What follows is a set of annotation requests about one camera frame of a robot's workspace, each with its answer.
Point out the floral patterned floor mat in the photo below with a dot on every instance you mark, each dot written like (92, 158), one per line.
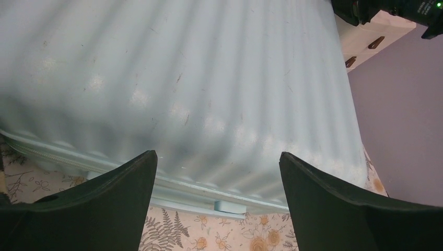
(207, 232)

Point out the light blue ribbed suitcase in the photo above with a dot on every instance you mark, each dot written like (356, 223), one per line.
(218, 89)

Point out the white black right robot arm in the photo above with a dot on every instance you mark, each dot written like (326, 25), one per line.
(424, 12)

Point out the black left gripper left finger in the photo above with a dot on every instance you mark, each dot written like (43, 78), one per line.
(105, 213)

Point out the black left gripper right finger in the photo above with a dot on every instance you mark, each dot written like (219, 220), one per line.
(331, 214)

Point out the white three-drawer storage cabinet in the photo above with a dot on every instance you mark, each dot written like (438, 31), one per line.
(360, 43)

